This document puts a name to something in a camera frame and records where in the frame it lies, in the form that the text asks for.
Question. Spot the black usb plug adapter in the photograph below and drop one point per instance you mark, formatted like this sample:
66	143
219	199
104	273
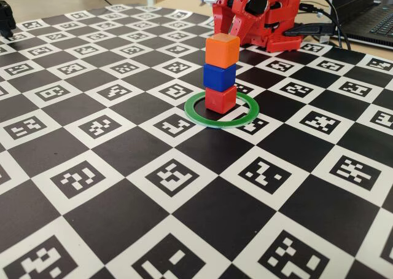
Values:
307	30

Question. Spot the red robot arm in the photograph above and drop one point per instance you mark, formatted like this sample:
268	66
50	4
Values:
282	18

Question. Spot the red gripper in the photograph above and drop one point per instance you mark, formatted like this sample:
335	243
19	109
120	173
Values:
226	12

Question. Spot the orange cube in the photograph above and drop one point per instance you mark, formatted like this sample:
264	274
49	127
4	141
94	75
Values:
222	54

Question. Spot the black laptop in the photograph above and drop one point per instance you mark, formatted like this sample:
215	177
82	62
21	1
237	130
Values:
362	14

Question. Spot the blue cube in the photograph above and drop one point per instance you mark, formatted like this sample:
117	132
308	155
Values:
219	76

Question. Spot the small white connector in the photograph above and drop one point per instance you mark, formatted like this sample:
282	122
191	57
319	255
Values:
325	39

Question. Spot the red cube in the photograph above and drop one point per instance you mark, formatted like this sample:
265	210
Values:
219	100

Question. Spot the black white marker checkerboard mat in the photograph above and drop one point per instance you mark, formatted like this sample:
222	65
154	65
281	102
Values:
92	199

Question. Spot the black stand clamp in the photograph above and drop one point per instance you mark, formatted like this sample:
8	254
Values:
6	18

